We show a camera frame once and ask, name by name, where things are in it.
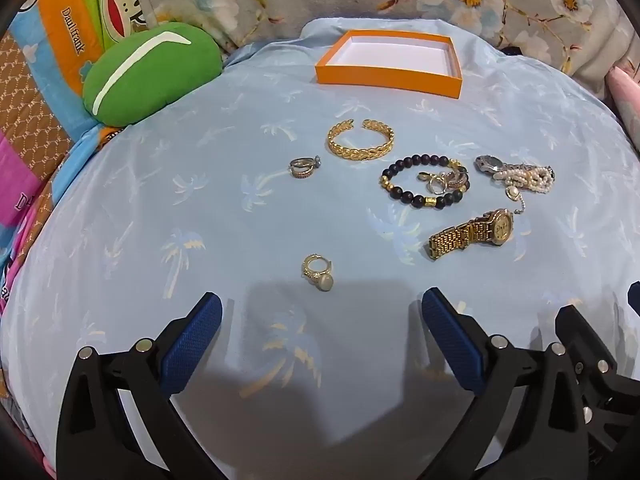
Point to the studded hoop earring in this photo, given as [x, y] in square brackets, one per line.
[450, 176]
[465, 180]

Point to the small black object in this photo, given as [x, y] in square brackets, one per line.
[509, 51]

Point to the cartoon printed blanket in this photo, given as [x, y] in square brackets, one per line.
[55, 25]

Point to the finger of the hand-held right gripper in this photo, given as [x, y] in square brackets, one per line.
[590, 340]
[636, 300]

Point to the pink pillow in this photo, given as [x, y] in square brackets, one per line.
[627, 105]

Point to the orange cardboard box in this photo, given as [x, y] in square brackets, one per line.
[390, 82]

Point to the silver wristwatch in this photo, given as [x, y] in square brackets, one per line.
[486, 164]

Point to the small gold hoop earring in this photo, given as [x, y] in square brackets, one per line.
[433, 187]

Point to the light blue palm print sheet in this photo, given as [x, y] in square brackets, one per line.
[200, 240]

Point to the gold wristwatch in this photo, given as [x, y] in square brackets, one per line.
[495, 227]

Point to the small gold charm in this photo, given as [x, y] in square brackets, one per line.
[425, 176]

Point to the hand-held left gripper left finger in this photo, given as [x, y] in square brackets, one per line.
[192, 350]

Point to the green pillow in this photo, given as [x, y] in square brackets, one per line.
[150, 80]

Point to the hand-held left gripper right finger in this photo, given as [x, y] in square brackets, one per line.
[457, 345]

